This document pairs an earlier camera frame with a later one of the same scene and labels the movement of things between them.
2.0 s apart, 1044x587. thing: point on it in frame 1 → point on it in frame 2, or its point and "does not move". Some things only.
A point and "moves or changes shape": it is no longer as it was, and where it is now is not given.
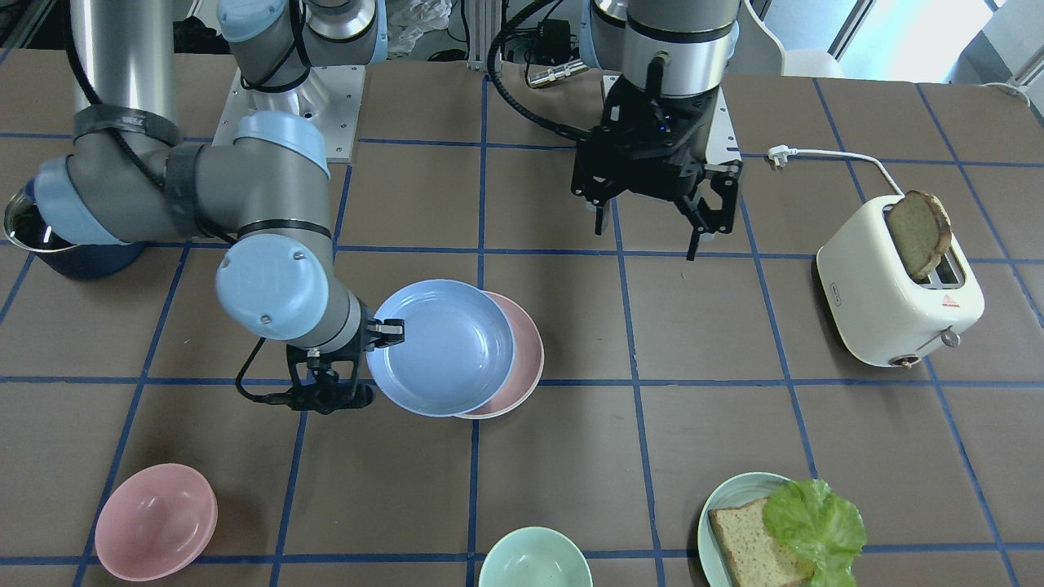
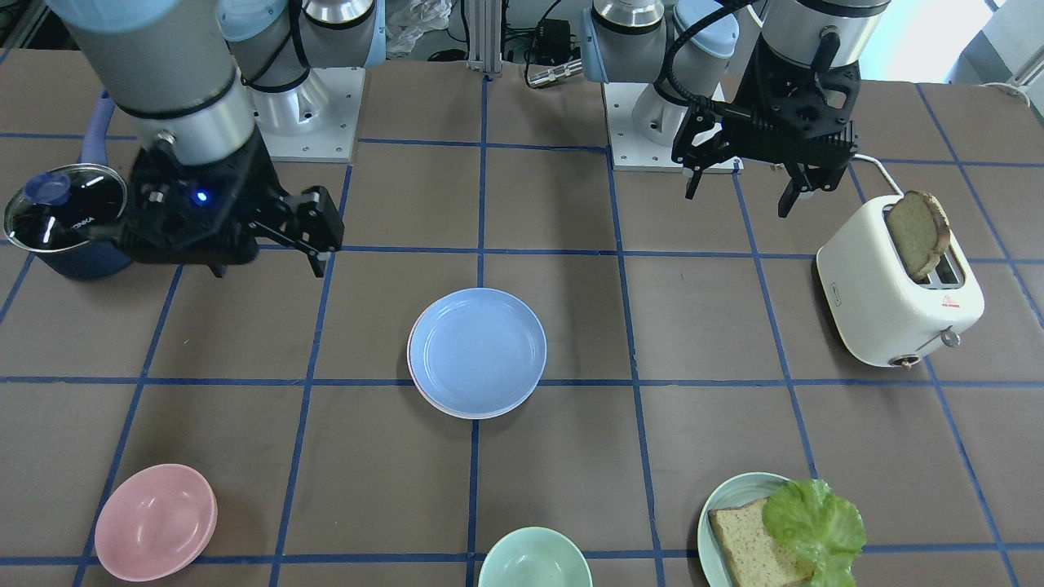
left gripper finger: x=693 y=246 → x=787 y=200
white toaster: x=874 y=309 does not move
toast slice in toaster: x=920 y=229 does not move
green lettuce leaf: x=813 y=519 does not move
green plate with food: x=735 y=546 does not move
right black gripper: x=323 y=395 → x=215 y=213
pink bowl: x=155 y=523 does not move
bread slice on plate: x=758 y=560 does not move
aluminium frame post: x=484 y=27 does not move
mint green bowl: x=535 y=557 does not move
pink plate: x=526 y=364 → x=417 y=381
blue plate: x=457 y=354 moves or changes shape
